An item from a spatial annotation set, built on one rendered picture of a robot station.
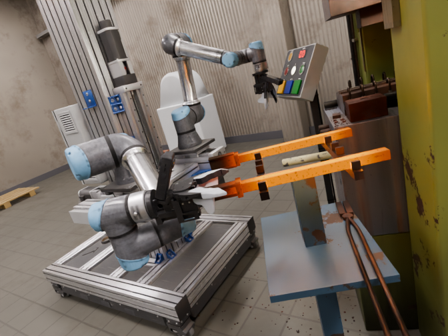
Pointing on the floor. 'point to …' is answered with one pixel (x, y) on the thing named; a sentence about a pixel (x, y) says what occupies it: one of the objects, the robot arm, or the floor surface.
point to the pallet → (16, 196)
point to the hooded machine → (173, 84)
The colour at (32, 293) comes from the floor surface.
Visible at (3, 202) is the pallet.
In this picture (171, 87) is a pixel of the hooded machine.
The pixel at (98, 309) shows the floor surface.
